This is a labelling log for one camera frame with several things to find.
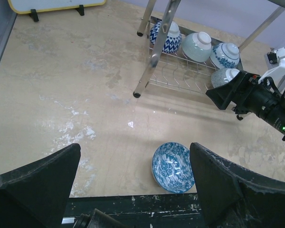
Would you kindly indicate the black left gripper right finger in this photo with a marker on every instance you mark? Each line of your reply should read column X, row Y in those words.
column 232, row 196

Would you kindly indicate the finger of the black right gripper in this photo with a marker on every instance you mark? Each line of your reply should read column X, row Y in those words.
column 222, row 96

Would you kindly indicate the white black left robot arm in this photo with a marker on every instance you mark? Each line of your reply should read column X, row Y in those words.
column 95, row 219

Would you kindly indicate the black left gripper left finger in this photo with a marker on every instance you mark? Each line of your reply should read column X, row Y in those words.
column 35, row 195

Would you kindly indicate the white red rimmed bowl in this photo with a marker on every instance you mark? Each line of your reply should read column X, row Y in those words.
column 223, row 76

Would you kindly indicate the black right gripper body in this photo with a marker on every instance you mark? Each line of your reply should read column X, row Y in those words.
column 263, row 99

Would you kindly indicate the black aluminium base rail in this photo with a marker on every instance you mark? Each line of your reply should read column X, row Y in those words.
column 143, row 211

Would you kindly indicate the blue floral bowl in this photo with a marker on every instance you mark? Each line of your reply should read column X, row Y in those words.
column 225, row 55

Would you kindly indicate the light green celadon bowl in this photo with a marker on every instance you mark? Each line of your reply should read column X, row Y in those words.
column 197, row 46

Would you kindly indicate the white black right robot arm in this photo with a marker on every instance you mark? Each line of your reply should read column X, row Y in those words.
column 251, row 96

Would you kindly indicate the blue patterned bowl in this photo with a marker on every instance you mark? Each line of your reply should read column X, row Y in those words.
column 171, row 168

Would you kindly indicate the red zigzag patterned bowl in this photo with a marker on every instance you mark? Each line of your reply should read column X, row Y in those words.
column 173, row 39

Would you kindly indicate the small whiteboard yellow frame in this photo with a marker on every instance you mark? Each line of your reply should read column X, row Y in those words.
column 33, row 7

